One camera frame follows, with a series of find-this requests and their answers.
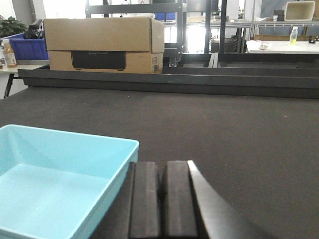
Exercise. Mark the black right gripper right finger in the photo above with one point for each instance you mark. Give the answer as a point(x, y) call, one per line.
point(192, 209)

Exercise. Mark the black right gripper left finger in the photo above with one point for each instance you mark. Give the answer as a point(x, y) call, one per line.
point(145, 209)

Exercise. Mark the light blue plastic bin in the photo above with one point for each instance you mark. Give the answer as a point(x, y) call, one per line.
point(58, 184)

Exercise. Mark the dark conveyor belt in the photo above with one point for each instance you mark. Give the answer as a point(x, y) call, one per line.
point(260, 154)

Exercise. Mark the large cardboard box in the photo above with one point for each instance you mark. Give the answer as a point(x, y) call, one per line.
point(115, 45)

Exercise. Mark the white table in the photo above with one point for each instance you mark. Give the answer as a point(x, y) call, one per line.
point(282, 47)

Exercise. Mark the blue storage crate on table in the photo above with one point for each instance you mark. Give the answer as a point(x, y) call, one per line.
point(28, 49)

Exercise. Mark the orange juice bottle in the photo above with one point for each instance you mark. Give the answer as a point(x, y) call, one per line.
point(9, 55)

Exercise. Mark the yellow drink bottle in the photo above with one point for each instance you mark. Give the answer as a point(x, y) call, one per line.
point(294, 35)

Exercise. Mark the green potted plant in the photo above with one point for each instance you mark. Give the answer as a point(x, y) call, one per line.
point(11, 26)

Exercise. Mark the beige box on shelf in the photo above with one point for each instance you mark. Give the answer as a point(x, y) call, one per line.
point(299, 10)

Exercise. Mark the dark conveyor side rail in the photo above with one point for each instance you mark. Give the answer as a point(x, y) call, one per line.
point(264, 82)

